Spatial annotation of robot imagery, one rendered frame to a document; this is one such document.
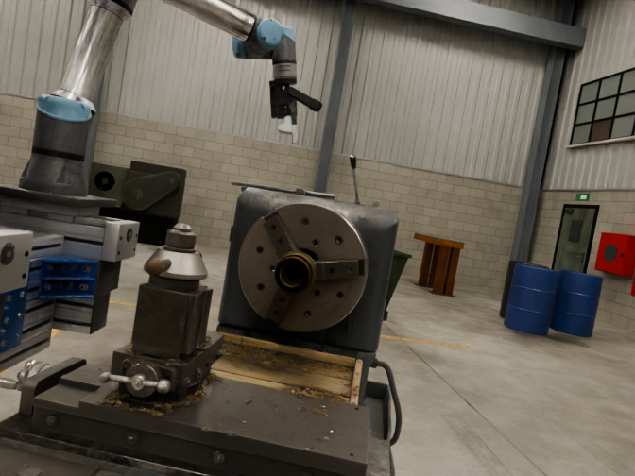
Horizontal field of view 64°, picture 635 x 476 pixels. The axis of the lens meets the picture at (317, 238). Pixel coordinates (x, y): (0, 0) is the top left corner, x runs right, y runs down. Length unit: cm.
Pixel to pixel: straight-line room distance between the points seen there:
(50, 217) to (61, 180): 9
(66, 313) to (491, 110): 1180
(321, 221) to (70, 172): 61
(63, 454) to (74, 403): 5
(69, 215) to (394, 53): 1102
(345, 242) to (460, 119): 1113
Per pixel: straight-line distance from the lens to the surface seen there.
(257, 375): 105
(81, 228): 131
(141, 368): 65
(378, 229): 137
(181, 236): 65
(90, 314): 133
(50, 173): 134
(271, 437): 62
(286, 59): 165
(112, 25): 156
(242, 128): 1125
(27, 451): 71
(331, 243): 122
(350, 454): 62
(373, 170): 1150
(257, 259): 125
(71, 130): 136
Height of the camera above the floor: 123
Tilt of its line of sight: 4 degrees down
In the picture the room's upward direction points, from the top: 9 degrees clockwise
